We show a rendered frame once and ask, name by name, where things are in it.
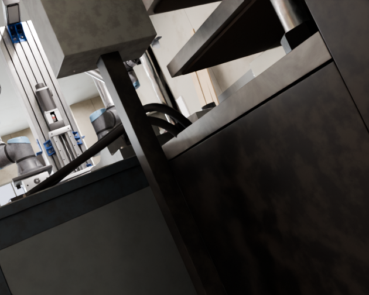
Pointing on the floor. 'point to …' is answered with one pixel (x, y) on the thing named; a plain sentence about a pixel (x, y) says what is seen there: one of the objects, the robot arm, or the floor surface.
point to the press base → (290, 195)
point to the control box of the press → (123, 100)
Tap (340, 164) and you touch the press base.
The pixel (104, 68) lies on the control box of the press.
